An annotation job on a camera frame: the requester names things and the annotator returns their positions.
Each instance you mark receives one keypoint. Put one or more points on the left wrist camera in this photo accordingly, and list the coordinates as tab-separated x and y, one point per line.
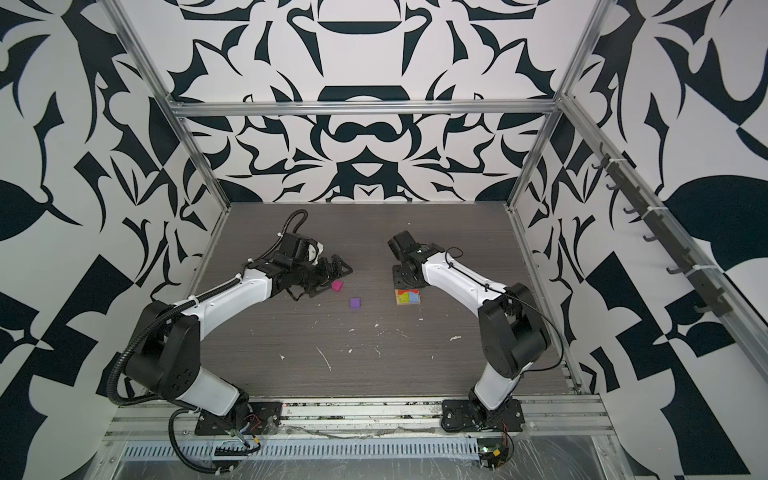
314	251

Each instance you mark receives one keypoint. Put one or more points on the white slotted cable duct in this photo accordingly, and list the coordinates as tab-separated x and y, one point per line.
313	449

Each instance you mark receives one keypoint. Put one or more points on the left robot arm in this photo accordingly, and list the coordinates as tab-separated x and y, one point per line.
163	357

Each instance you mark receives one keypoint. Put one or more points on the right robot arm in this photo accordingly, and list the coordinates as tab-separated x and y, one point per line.
513	333

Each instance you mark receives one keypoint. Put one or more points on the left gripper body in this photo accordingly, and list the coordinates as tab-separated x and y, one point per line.
312	276

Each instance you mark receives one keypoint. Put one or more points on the green circuit board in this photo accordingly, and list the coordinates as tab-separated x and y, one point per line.
495	454

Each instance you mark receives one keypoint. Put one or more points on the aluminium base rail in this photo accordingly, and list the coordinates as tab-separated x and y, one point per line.
377	417

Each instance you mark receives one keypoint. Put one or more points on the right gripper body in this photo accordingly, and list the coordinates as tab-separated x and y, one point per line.
402	279

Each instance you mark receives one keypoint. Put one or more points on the black wall hook rack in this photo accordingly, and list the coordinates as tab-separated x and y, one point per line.
668	233

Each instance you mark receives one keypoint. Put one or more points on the natural wood long block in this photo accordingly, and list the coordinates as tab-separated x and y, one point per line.
414	303

